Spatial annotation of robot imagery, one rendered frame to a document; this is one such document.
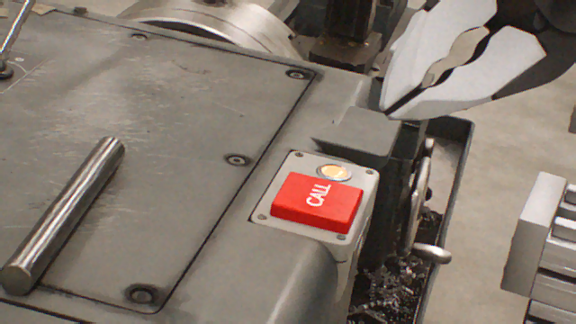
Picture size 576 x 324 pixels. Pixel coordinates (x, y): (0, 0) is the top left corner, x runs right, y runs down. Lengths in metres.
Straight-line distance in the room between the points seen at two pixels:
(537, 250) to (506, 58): 0.64
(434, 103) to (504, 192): 3.32
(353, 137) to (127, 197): 0.24
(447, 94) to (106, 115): 0.43
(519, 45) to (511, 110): 3.97
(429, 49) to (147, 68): 0.51
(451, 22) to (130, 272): 0.28
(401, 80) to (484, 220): 3.11
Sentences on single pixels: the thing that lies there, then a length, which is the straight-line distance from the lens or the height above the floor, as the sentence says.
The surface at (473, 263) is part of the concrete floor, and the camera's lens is 3.47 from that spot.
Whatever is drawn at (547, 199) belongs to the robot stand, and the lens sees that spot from 1.31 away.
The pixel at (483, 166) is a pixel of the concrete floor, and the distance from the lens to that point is 4.08.
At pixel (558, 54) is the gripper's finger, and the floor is 1.47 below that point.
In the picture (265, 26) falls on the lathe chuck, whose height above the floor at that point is 1.22.
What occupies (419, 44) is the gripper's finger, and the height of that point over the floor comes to 1.47.
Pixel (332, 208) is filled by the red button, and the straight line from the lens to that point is 0.87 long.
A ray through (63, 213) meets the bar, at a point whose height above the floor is 1.28.
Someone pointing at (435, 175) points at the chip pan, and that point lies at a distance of 2.66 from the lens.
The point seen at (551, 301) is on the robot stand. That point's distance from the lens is 1.29.
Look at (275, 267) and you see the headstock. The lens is 0.81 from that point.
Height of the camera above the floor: 1.67
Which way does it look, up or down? 26 degrees down
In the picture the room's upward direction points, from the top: 10 degrees clockwise
